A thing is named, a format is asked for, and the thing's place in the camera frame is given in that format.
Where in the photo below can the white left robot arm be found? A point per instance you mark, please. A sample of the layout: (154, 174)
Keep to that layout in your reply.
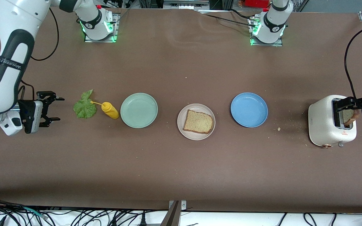
(272, 25)

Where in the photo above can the dark crust bread slice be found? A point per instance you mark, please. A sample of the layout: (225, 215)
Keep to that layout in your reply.
(349, 117)

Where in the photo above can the metal table bracket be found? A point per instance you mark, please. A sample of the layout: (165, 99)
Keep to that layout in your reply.
(174, 216)

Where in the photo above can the yellow squeeze bottle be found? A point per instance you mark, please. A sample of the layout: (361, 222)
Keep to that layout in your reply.
(111, 111)

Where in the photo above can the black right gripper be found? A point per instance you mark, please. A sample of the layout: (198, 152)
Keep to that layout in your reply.
(45, 107)

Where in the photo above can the grey metal device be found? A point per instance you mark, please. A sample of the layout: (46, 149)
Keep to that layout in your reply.
(185, 4)

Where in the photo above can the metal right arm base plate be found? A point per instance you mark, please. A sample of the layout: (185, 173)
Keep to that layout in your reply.
(90, 40)

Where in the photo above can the blue plate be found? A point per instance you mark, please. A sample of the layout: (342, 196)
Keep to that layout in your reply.
(249, 110)

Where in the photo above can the white toaster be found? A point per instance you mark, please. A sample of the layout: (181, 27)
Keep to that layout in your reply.
(320, 125)

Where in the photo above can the green lettuce leaf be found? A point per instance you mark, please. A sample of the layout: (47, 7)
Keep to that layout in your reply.
(85, 108)

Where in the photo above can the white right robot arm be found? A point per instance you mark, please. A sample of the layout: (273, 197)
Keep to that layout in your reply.
(17, 18)

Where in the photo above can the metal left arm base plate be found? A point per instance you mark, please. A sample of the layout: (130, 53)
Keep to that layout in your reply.
(278, 44)

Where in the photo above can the beige plate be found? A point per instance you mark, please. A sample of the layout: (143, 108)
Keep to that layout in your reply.
(196, 136)

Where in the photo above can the mint green plate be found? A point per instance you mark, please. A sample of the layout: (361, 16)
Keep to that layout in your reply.
(139, 110)

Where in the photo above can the light crust bread slice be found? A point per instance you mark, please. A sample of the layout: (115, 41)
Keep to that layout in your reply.
(198, 122)

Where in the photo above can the red box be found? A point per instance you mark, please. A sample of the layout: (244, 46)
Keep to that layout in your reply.
(256, 3)

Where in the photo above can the black plug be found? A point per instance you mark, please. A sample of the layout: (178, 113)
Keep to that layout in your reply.
(143, 221)

